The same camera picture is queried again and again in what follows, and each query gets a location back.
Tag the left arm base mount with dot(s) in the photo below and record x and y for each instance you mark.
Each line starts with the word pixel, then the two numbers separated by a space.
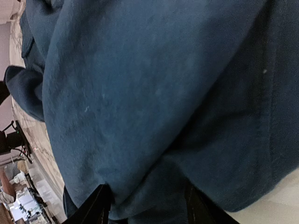
pixel 15 141

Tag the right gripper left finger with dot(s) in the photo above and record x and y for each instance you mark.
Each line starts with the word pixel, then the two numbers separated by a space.
pixel 94 210

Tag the aluminium front rail frame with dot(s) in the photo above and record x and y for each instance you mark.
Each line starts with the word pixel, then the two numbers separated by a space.
pixel 46 176

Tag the blue t-shirt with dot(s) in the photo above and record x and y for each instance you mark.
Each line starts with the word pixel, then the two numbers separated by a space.
pixel 147 96

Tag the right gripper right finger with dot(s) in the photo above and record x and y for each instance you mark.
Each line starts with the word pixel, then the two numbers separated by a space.
pixel 201 210

